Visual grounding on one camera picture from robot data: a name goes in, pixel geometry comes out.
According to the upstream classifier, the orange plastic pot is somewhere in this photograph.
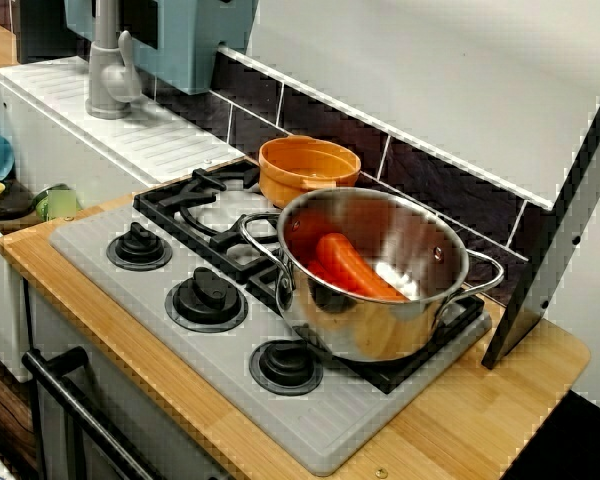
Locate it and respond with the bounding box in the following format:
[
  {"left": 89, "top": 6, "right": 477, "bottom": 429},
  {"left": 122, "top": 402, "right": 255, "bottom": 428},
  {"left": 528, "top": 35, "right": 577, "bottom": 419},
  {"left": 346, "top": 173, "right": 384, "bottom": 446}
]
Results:
[{"left": 257, "top": 134, "right": 363, "bottom": 209}]

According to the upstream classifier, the black stove knob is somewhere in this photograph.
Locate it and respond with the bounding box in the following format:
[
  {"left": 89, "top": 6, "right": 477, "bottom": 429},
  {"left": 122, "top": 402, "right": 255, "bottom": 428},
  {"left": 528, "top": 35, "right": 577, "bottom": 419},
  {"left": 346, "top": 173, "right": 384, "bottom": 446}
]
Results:
[
  {"left": 248, "top": 339, "right": 325, "bottom": 398},
  {"left": 105, "top": 222, "right": 174, "bottom": 272},
  {"left": 164, "top": 266, "right": 249, "bottom": 333}
]

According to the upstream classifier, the stainless steel pot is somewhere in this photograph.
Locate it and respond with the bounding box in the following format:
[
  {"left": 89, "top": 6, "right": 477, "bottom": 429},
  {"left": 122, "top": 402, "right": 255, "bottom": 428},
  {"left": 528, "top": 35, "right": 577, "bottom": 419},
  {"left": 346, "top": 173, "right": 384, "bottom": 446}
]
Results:
[{"left": 238, "top": 187, "right": 506, "bottom": 364}]

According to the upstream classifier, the black stove grate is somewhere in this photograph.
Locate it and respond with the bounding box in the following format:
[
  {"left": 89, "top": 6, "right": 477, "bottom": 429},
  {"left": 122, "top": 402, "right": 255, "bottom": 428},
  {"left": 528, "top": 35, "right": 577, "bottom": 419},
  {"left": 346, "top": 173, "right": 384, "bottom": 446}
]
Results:
[{"left": 132, "top": 158, "right": 486, "bottom": 396}]

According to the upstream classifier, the grey stove top plate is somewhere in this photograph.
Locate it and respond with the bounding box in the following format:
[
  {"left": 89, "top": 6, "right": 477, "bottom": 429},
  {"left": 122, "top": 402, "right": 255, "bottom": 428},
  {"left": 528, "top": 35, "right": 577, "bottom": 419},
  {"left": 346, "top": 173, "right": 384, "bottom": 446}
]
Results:
[{"left": 48, "top": 164, "right": 494, "bottom": 478}]

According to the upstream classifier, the orange toy carrot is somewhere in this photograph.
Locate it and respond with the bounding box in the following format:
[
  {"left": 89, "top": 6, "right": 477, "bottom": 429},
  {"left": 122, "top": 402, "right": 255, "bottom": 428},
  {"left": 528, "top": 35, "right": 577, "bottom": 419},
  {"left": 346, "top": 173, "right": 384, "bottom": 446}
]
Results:
[{"left": 314, "top": 232, "right": 411, "bottom": 303}]

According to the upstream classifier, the dark tile backsplash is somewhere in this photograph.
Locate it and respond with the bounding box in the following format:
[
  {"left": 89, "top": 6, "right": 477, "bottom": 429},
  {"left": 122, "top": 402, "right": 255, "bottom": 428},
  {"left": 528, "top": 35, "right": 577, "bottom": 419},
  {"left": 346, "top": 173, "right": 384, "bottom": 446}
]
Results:
[{"left": 139, "top": 47, "right": 554, "bottom": 307}]

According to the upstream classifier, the white toy sink unit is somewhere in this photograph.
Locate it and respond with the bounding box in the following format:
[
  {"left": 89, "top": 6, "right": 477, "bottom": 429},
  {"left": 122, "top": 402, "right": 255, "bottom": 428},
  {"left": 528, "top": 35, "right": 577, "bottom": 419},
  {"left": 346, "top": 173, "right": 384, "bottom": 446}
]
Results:
[{"left": 0, "top": 54, "right": 246, "bottom": 386}]

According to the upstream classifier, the blue plastic box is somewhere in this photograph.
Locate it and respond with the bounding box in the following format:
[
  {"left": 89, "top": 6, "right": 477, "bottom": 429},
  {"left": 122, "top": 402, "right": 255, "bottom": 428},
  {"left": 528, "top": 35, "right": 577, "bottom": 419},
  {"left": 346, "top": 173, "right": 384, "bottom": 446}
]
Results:
[{"left": 63, "top": 0, "right": 254, "bottom": 96}]

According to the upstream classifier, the green toy vegetable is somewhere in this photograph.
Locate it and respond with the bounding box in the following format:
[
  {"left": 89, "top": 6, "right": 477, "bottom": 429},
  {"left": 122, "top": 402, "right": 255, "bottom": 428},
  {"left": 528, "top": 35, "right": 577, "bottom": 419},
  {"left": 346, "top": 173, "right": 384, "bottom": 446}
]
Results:
[{"left": 31, "top": 183, "right": 84, "bottom": 222}]

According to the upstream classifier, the grey toy faucet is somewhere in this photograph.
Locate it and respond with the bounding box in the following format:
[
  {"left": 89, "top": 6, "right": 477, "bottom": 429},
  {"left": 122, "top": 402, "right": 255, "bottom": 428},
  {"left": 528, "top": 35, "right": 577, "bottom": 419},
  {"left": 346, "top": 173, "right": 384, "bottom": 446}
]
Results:
[{"left": 84, "top": 0, "right": 142, "bottom": 121}]

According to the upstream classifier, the wooden countertop board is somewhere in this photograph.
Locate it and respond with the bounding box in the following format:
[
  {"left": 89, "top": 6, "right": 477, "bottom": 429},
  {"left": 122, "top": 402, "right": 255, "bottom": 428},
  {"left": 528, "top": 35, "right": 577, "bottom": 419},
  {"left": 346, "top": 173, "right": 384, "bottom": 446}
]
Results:
[{"left": 0, "top": 154, "right": 592, "bottom": 480}]

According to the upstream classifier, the dark upright post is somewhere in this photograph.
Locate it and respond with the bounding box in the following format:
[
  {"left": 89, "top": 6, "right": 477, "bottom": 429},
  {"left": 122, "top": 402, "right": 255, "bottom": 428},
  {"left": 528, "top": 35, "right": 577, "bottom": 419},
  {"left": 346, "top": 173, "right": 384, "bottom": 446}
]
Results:
[{"left": 481, "top": 64, "right": 600, "bottom": 371}]

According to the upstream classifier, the black oven door handle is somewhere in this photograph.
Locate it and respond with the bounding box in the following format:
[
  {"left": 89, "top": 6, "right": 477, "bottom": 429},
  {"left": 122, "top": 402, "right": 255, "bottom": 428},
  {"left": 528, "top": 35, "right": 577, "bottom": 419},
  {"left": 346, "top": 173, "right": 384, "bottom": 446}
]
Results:
[{"left": 21, "top": 346, "right": 157, "bottom": 480}]

